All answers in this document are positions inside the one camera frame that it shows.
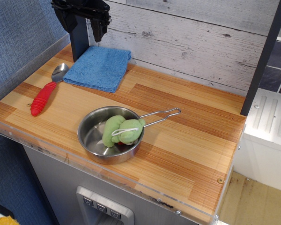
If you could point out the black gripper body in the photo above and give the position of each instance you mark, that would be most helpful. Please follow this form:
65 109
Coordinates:
90 9

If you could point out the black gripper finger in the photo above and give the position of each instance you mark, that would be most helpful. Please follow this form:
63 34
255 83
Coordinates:
99 28
67 20

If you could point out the blue towel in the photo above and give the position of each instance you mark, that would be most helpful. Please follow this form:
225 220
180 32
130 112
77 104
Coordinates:
99 68

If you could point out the red handled metal spoon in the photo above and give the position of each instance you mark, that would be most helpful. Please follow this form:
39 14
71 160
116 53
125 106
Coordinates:
44 94

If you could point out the green plush toy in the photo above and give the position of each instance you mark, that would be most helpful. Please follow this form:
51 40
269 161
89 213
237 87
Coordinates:
119 130

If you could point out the clear acrylic edge guard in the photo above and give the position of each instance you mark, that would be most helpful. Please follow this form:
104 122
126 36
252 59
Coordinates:
180 163

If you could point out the silver button panel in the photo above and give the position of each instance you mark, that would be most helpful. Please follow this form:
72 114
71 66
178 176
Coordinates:
99 210

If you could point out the white ridged cabinet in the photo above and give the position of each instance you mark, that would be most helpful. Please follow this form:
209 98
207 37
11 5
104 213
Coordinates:
259 153

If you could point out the yellow object at corner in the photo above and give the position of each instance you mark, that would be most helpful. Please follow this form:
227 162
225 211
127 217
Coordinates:
8 221

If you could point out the dark grey left post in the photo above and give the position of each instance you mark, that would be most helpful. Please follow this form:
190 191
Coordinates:
79 38

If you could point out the dark grey post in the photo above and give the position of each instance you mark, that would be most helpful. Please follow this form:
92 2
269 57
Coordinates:
79 38
262 63

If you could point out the steel pan with wire handle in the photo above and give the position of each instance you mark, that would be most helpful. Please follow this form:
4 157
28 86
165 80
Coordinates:
90 132

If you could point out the dark grey right post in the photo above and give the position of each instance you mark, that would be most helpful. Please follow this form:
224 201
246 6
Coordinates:
262 63

